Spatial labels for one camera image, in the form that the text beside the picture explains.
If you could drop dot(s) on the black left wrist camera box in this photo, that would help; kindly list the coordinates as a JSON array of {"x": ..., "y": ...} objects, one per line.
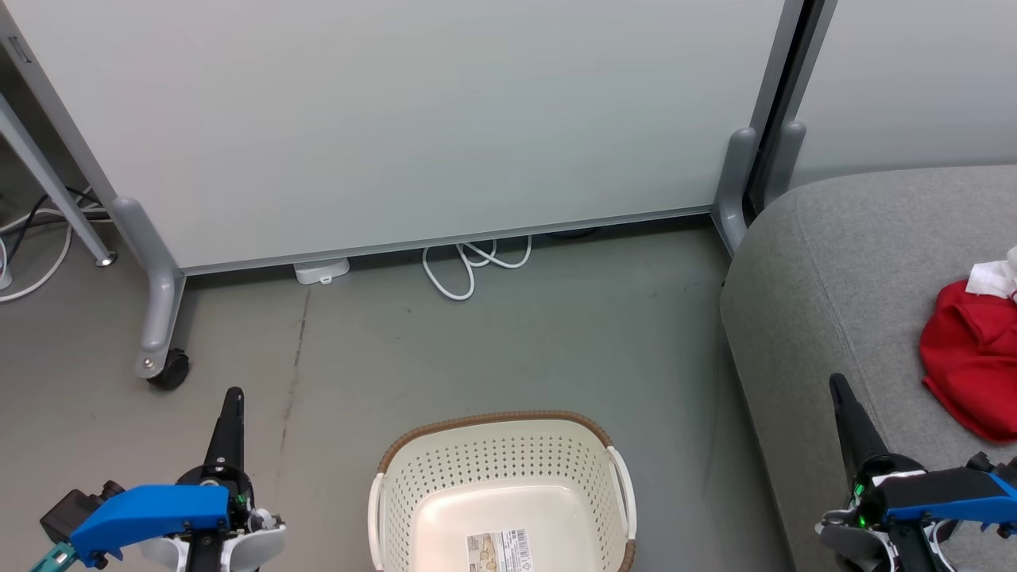
[{"x": 71, "y": 508}]

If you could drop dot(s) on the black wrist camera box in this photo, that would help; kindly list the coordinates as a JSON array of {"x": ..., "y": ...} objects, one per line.
[
  {"x": 993, "y": 463},
  {"x": 71, "y": 508}
]

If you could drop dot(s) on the printed sticker in basket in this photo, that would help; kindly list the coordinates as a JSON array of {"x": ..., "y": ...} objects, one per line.
[{"x": 500, "y": 550}]

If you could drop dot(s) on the wide white partition panel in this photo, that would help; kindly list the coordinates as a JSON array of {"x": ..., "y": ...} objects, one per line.
[{"x": 413, "y": 111}]

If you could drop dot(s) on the grey partition foot with caster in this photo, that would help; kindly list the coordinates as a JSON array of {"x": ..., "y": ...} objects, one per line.
[{"x": 157, "y": 302}]

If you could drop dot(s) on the narrow white partition panel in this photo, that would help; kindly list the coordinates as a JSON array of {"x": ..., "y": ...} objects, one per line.
[{"x": 914, "y": 71}]

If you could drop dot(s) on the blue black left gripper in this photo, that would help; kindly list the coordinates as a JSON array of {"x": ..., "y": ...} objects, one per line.
[{"x": 151, "y": 512}]

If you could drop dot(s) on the white box on floor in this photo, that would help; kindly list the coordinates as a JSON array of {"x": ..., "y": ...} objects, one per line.
[{"x": 322, "y": 270}]

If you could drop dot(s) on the red garment with white trim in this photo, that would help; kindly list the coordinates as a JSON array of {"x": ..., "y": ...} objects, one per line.
[{"x": 973, "y": 357}]

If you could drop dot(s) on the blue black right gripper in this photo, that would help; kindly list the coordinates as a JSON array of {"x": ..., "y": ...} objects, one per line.
[{"x": 937, "y": 492}]

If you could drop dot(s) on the black caster wheel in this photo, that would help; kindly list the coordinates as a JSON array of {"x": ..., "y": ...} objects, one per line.
[{"x": 171, "y": 369}]

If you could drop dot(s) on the grey metal table leg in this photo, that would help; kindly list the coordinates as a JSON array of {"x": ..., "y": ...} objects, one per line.
[{"x": 56, "y": 187}]

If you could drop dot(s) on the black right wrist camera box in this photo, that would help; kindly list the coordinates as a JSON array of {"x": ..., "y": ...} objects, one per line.
[{"x": 993, "y": 463}]

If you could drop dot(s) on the cream perforated laundry basket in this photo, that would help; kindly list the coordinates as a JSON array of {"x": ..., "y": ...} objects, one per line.
[{"x": 500, "y": 469}]

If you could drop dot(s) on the grey fabric sofa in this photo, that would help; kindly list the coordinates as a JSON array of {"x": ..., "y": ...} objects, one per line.
[{"x": 842, "y": 286}]

